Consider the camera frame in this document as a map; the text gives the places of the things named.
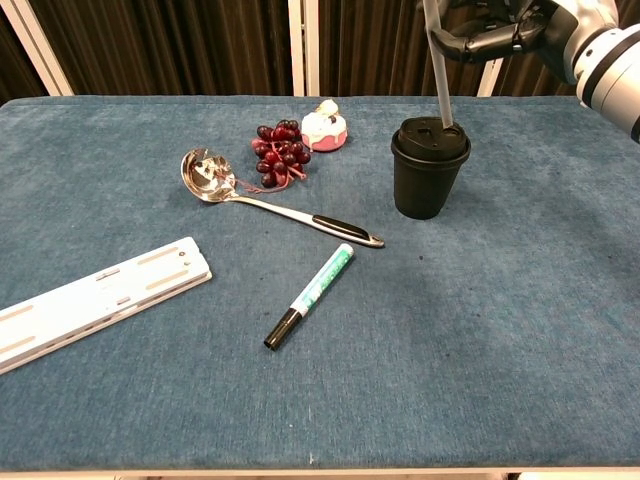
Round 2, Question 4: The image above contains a green marker black cap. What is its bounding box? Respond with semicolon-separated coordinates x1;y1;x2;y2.
263;242;355;352

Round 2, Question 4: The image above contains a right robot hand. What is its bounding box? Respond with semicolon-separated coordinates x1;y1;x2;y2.
428;0;621;85

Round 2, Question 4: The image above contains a black lidded paper cup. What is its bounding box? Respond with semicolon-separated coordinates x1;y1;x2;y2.
390;116;472;221

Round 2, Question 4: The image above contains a dark slatted curtain panel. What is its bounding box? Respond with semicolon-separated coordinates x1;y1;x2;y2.
318;0;484;97
27;0;292;97
498;52;584;97
0;17;50;106

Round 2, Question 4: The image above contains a blue table cloth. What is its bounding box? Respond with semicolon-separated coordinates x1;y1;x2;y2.
0;94;640;474

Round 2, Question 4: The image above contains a white folding laptop stand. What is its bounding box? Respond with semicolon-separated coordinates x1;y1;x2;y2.
0;236;213;376

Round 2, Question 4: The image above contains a steel ladle black handle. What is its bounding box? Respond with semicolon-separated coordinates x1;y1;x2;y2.
180;147;386;250

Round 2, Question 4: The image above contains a pink toy cake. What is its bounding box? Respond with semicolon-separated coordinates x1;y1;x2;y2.
300;98;349;153

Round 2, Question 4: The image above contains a white frame post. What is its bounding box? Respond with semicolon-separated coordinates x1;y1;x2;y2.
287;0;321;97
477;57;504;97
0;0;75;97

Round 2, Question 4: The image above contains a dark red grape bunch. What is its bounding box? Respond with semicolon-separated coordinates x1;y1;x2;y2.
251;118;313;194

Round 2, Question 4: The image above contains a clear plastic straw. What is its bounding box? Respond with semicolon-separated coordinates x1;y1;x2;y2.
422;0;455;129

